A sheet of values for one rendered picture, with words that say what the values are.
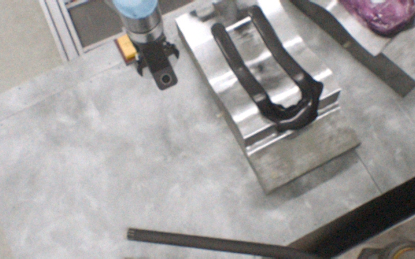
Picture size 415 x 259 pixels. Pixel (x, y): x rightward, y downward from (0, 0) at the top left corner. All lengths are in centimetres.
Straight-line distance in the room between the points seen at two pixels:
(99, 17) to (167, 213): 110
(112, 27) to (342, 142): 118
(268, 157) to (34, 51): 146
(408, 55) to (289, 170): 40
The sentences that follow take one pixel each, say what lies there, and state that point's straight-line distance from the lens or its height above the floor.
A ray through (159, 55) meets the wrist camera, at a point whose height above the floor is 111.
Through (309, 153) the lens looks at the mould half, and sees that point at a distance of 124.
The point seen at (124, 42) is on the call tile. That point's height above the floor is 84.
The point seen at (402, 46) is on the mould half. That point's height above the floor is 91.
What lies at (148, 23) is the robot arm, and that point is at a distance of 94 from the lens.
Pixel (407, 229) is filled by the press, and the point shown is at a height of 79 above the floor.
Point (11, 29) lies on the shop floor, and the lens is 250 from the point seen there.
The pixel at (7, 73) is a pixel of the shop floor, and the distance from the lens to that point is 242.
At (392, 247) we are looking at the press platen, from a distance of 107.
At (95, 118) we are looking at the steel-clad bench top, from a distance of 135.
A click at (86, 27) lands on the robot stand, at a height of 21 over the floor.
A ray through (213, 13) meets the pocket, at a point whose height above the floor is 86.
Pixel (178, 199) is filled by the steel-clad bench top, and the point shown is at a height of 80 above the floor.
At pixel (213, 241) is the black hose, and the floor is 88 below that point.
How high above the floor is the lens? 206
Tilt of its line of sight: 75 degrees down
